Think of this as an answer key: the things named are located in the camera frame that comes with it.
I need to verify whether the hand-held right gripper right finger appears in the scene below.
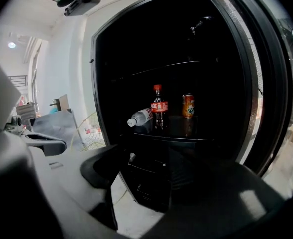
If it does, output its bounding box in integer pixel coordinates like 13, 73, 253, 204
141, 155, 288, 239

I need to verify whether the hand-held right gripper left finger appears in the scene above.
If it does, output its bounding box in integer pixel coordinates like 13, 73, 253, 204
24, 143, 127, 239

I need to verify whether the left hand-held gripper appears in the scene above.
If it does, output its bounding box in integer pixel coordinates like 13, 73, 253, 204
3, 114, 68, 157

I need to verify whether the red label cola bottle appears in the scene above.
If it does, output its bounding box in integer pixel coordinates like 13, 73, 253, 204
150, 84, 170, 130

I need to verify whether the black mini fridge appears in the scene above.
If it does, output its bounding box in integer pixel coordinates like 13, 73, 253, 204
90, 0, 293, 214

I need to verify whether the brown cardboard sheet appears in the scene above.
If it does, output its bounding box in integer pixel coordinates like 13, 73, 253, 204
58, 93, 70, 111

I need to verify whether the dark metal railing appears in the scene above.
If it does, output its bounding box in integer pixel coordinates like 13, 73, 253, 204
8, 75, 28, 87

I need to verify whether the clear water bottle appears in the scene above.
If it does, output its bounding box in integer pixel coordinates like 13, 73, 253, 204
126, 107, 154, 128

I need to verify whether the orange drink can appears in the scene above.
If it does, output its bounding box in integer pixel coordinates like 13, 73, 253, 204
181, 93, 195, 120

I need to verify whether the gold wire chair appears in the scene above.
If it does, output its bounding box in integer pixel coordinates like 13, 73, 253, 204
70, 112, 106, 152

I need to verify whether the black head camera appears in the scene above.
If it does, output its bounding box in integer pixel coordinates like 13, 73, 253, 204
63, 0, 102, 17

